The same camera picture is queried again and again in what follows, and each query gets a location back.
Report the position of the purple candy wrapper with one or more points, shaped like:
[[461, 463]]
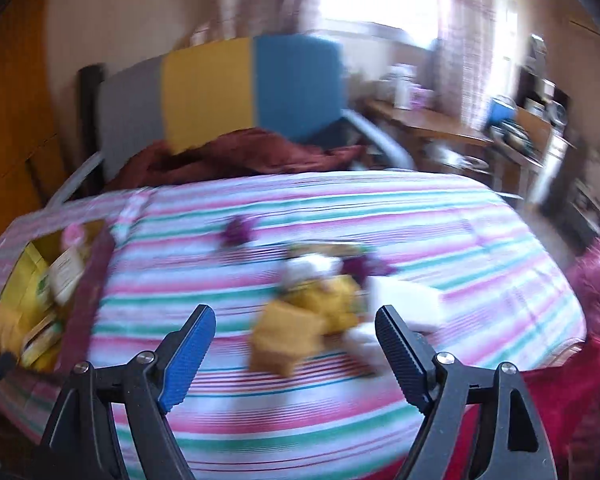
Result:
[[237, 232], [362, 266]]

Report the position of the white sponge block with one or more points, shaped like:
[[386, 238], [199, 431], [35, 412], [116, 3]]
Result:
[[405, 305]]

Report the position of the rectangular metal tin box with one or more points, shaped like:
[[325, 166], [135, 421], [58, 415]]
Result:
[[87, 310]]

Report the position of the white carton box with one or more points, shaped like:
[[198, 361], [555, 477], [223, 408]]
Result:
[[402, 87]]

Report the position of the beige snack packet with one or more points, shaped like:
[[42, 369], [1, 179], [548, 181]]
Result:
[[67, 275]]

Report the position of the pink round snack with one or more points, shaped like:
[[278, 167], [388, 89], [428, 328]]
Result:
[[74, 235]]

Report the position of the small work table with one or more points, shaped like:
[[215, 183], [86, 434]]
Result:
[[520, 165]]

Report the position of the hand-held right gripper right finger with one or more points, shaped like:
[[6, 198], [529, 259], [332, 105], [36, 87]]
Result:
[[400, 355]]

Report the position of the small pink box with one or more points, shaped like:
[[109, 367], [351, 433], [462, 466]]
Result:
[[422, 99]]

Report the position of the white snack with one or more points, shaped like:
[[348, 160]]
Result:
[[305, 270]]

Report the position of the green machine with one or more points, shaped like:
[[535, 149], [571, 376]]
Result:
[[512, 139]]

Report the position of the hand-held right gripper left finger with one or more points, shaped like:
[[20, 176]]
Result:
[[187, 355]]

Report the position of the black rolled mat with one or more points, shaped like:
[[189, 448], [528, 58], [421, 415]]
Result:
[[90, 90]]

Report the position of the dark shelf unit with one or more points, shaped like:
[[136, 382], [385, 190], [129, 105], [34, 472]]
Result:
[[550, 125]]

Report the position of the wooden desk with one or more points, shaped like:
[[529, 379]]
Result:
[[430, 122]]

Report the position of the grey yellow blue chair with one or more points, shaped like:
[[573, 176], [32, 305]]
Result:
[[205, 90]]

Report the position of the wooden wardrobe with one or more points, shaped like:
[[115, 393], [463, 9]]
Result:
[[10, 110]]

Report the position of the pink quilted cloth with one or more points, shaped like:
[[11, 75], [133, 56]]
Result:
[[597, 285]]

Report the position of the striped tablecloth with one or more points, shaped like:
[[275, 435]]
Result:
[[280, 410]]

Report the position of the yellow green snack packet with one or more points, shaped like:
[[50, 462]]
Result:
[[42, 341]]

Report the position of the red cloth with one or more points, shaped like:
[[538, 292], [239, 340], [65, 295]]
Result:
[[555, 390]]

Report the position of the small white packet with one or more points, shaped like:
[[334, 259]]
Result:
[[362, 342]]

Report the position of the maroon cloth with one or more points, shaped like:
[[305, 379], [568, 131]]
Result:
[[260, 155]]

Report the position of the green-edged biscuit packet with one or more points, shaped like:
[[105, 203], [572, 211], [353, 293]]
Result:
[[325, 250]]

